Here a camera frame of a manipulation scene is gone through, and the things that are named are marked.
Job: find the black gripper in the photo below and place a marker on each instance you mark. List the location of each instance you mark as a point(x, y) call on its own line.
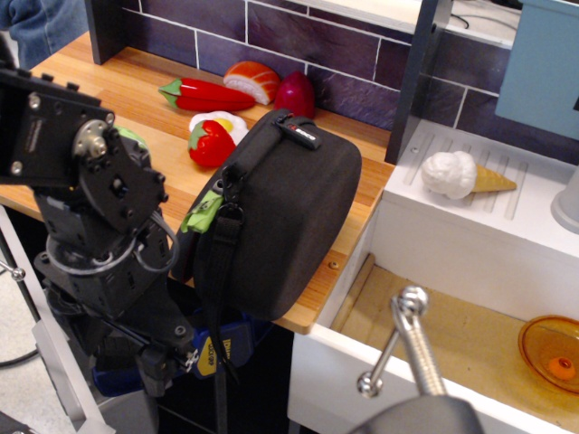
point(94, 301)

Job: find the black zipper case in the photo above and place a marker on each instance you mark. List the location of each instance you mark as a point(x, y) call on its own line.
point(287, 190)

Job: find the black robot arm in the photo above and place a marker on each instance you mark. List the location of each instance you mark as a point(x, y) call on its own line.
point(108, 252)

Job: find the green tape zipper pull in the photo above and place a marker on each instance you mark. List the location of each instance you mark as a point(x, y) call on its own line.
point(201, 216)

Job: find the blue bar clamp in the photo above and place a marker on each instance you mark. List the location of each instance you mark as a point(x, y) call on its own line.
point(212, 348)

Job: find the toy strawberry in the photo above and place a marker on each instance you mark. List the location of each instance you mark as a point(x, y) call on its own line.
point(210, 144)

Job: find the green toy vegetable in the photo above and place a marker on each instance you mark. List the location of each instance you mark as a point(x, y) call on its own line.
point(129, 134)

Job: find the toy fried egg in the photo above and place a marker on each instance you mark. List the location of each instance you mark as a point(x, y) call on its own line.
point(234, 125)

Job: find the red toy chili pepper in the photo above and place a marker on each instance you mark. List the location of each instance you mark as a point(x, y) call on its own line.
point(204, 96)

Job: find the chrome toy faucet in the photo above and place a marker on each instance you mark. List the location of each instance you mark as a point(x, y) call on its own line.
point(434, 410)

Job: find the toy salmon sushi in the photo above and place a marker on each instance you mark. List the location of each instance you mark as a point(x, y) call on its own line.
point(254, 79)

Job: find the toy red onion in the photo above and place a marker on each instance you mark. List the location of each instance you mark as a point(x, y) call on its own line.
point(296, 94)

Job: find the white toy sink unit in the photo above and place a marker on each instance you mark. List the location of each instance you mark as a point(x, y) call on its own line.
point(491, 262)

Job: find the toy ice cream cone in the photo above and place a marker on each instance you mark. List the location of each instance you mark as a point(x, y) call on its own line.
point(456, 175)

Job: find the person in blue jeans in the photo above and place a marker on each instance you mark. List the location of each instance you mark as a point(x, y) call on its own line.
point(40, 28)

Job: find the orange plastic bowl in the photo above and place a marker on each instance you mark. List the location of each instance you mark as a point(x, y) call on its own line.
point(549, 347)

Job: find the grey cup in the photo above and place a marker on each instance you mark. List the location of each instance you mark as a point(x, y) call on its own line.
point(565, 206)

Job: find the light blue cabinet door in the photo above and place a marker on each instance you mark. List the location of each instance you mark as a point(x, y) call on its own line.
point(540, 87)

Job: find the metal knob handle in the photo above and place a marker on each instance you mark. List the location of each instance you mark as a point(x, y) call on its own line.
point(16, 273)

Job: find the dark left shelf post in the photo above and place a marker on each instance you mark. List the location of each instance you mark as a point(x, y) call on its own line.
point(105, 21)

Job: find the grey shelf post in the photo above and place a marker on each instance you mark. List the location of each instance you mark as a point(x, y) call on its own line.
point(431, 24)

